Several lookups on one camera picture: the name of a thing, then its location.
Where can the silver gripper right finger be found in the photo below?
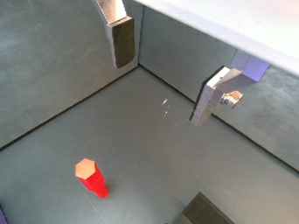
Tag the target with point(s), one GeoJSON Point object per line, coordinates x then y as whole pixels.
{"type": "Point", "coordinates": [219, 89]}

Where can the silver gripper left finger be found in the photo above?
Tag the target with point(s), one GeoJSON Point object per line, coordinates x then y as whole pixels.
{"type": "Point", "coordinates": [120, 30]}

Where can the red hexagonal peg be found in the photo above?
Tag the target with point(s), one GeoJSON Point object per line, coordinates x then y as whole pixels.
{"type": "Point", "coordinates": [90, 176]}

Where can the black metal board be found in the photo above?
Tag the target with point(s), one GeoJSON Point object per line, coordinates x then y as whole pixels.
{"type": "Point", "coordinates": [202, 212]}

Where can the purple flat block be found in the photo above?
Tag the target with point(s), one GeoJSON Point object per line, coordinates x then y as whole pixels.
{"type": "Point", "coordinates": [3, 220]}

